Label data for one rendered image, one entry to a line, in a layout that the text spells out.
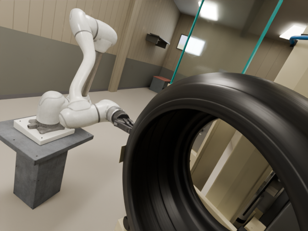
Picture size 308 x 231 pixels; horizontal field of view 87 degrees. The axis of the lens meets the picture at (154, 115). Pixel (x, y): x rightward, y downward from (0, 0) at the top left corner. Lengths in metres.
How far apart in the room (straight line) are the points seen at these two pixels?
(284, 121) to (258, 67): 8.24
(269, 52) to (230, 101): 8.34
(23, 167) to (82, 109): 0.93
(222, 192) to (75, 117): 0.72
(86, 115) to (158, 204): 0.50
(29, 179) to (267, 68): 8.38
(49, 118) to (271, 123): 1.29
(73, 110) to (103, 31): 0.59
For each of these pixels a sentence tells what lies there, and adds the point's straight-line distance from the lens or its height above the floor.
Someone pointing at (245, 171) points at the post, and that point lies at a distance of 0.74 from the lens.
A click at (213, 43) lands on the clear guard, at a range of 1.31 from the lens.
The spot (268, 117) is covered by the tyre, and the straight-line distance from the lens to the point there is 0.29.
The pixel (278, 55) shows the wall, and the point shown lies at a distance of 8.69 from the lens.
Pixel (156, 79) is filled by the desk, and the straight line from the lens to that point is 7.51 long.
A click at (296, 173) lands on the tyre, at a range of 0.29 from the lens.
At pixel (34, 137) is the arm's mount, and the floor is 0.68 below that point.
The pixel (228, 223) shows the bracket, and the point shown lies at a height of 0.95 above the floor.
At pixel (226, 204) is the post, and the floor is 1.00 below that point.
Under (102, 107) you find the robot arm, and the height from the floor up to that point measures 1.12.
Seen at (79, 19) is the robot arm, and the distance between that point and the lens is 1.15.
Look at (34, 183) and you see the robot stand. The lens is 1.63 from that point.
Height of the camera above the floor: 1.44
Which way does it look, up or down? 19 degrees down
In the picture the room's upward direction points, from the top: 21 degrees clockwise
